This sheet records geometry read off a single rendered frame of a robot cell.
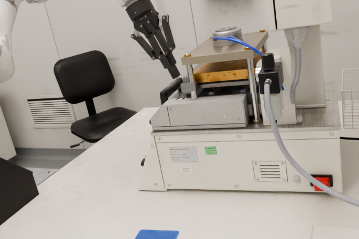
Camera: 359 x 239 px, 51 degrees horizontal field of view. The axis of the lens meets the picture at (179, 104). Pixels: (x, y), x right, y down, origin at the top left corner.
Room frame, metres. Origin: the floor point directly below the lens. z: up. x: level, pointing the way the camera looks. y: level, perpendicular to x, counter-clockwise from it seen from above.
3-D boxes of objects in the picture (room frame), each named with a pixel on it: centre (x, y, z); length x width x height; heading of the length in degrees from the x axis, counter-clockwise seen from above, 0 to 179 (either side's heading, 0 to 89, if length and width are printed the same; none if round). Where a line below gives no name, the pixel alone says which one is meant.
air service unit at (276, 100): (0.76, -0.19, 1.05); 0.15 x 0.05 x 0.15; 157
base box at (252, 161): (1.00, -0.14, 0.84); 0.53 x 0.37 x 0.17; 67
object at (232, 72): (1.01, -0.15, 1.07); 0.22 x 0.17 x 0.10; 157
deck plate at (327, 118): (1.00, -0.19, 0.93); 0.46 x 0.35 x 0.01; 67
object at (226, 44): (0.99, -0.18, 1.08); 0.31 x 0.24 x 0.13; 157
